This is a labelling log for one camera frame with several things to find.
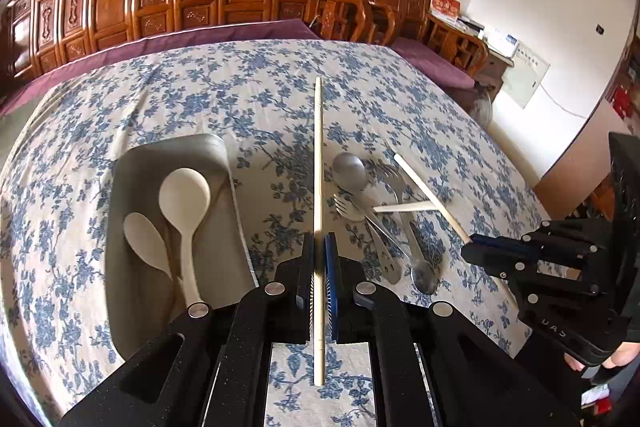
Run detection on red paper ornament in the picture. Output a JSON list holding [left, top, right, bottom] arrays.
[[612, 84, 640, 122]]

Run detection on large white rice spoon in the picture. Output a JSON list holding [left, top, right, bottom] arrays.
[[158, 168, 211, 308]]

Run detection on brown wooden door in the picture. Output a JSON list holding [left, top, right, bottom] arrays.
[[534, 97, 640, 220]]

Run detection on purple armchair cushion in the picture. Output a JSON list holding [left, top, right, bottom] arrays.
[[390, 38, 476, 90]]

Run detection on person's right hand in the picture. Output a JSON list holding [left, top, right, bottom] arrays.
[[565, 338, 640, 374]]

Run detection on long purple sofa cushion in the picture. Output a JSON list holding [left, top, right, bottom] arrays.
[[0, 18, 323, 118]]

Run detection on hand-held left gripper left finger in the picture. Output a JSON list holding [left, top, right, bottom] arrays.
[[57, 232, 317, 427]]

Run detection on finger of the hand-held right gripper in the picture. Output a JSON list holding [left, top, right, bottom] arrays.
[[470, 219, 611, 260], [460, 246, 608, 301]]

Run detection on metal fork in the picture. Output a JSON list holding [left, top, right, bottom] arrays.
[[376, 161, 439, 296]]

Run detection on white electrical panel door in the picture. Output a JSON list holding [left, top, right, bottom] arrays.
[[500, 39, 551, 109]]

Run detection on grey fluffy bundle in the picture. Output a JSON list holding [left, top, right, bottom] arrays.
[[470, 94, 496, 128]]

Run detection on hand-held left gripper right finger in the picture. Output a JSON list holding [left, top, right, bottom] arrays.
[[324, 232, 583, 427]]

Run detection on white wall cable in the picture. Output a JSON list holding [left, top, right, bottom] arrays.
[[540, 82, 593, 118]]

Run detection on wooden chopstick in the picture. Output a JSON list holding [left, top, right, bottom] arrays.
[[393, 153, 520, 310], [312, 77, 327, 385]]

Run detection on wooden side table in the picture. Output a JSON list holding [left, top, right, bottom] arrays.
[[475, 42, 516, 102]]

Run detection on rectangular metal tray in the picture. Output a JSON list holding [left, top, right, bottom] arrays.
[[104, 133, 261, 363]]

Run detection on white plastic fork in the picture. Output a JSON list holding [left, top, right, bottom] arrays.
[[332, 193, 438, 223]]

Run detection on metal spoon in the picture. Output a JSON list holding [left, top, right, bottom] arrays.
[[331, 152, 403, 285]]

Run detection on white telephone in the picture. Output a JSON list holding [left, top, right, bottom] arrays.
[[485, 27, 521, 58]]

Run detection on blue floral tablecloth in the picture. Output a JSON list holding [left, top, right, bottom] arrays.
[[0, 38, 551, 427]]

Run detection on small white spoon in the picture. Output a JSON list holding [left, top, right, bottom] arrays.
[[123, 212, 188, 308]]

